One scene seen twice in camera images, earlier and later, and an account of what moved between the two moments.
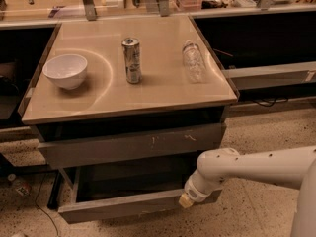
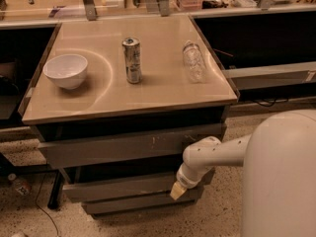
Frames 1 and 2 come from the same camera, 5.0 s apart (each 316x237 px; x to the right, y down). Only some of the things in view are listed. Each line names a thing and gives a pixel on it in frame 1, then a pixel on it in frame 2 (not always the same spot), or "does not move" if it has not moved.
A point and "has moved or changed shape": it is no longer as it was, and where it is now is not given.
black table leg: x=54 y=197 does not move
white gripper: x=191 y=193 -> x=183 y=180
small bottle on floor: x=21 y=188 does not move
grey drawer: x=129 y=189 has moved or changed shape
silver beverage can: x=132 y=58 does not move
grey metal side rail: x=273 y=76 does not move
